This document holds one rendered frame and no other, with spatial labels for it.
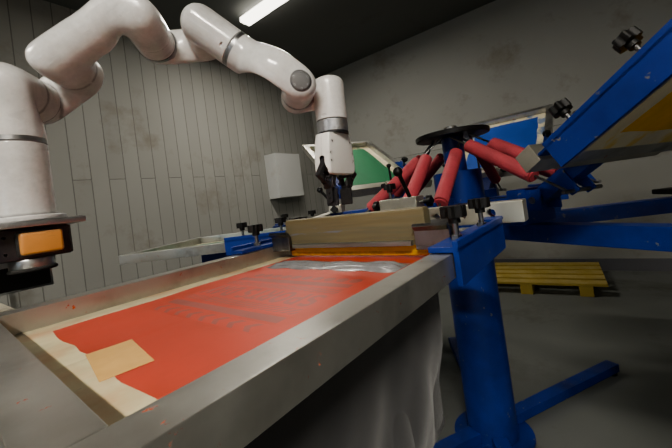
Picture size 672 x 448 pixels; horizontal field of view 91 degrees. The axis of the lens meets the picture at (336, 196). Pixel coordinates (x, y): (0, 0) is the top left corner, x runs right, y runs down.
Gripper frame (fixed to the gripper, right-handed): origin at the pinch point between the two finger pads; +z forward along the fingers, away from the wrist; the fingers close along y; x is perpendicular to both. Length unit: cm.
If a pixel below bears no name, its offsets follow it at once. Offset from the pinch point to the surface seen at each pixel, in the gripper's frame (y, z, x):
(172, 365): 47, 16, 14
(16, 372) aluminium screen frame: 58, 13, 10
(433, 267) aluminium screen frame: 18.7, 11.4, 29.9
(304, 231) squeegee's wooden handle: 0.2, 7.9, -12.8
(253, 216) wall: -208, 8, -315
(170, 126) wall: -109, -101, -314
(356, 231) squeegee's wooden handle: 0.0, 8.3, 3.9
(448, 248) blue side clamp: 11.3, 10.1, 29.4
